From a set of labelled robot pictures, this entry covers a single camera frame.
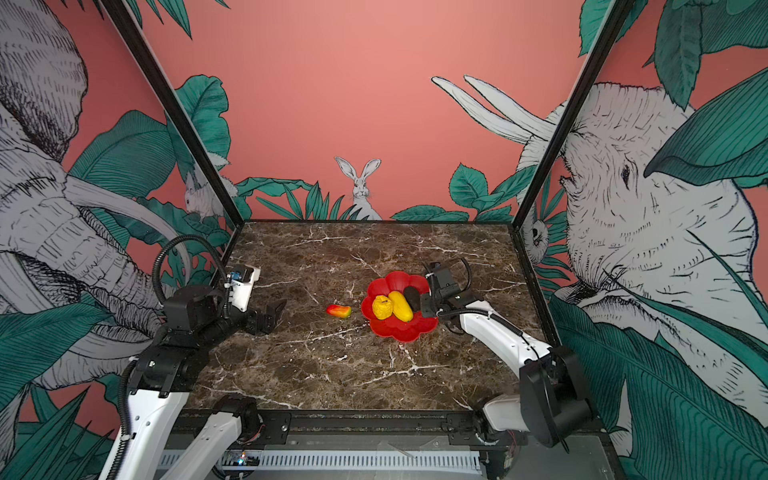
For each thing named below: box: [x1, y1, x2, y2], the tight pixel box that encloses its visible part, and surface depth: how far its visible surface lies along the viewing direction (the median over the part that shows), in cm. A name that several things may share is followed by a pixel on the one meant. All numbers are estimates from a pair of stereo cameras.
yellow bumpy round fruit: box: [372, 295, 394, 321], surface depth 93 cm
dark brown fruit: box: [404, 286, 421, 311], surface depth 100 cm
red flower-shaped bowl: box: [361, 271, 439, 343], surface depth 95 cm
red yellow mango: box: [326, 304, 353, 318], surface depth 95 cm
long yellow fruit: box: [388, 291, 413, 322], surface depth 94 cm
